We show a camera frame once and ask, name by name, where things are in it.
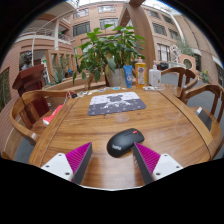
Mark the grey bear-print mouse pad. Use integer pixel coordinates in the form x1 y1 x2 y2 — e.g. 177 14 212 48
87 91 147 117

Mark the white pump bottle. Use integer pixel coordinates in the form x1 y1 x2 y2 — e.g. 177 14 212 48
148 60 162 88

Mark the dark red wooden lectern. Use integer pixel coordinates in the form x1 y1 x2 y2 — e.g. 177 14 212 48
12 63 51 124

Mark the wooden armchair with red book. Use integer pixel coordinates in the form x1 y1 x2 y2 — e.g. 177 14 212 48
1 89 73 161

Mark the black computer mouse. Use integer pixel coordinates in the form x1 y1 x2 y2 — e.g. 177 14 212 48
106 127 146 159

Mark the green plant in white pot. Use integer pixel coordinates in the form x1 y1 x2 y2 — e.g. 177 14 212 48
72 23 147 88

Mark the red and white book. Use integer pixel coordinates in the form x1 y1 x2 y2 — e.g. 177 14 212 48
42 104 64 127

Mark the clear plastic packet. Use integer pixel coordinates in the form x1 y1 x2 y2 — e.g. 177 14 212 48
143 85 158 92

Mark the white sculpture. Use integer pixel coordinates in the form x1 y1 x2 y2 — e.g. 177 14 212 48
169 44 183 64

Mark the blue tube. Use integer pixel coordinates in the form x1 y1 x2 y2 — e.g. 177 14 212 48
122 64 134 89

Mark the yellow dish soap bottle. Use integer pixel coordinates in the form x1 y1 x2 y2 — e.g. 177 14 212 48
134 56 148 89

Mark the wooden armchair with grey item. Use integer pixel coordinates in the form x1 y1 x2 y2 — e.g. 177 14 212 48
181 83 224 159

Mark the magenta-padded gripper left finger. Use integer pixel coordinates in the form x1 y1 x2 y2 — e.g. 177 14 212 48
40 141 94 185

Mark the dark bust statue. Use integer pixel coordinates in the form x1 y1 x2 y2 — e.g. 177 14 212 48
20 50 34 71

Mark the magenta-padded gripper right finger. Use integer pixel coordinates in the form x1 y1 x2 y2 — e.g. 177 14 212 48
132 142 184 185

